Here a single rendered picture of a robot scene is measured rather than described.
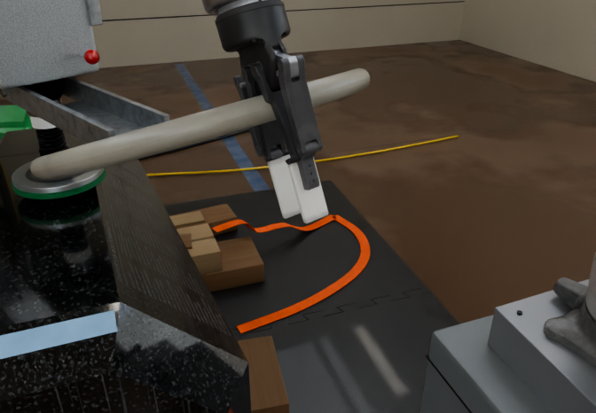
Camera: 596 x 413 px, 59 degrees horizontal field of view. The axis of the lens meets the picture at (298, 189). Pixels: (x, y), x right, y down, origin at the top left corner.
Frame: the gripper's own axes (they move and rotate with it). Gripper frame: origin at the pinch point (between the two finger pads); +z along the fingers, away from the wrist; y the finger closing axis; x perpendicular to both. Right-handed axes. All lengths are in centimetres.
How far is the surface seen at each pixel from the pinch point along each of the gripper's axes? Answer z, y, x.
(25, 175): -7, 93, 26
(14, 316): 14, 50, 35
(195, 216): 38, 202, -38
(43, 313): 15, 48, 31
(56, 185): -3, 84, 21
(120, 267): 15, 58, 16
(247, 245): 52, 168, -48
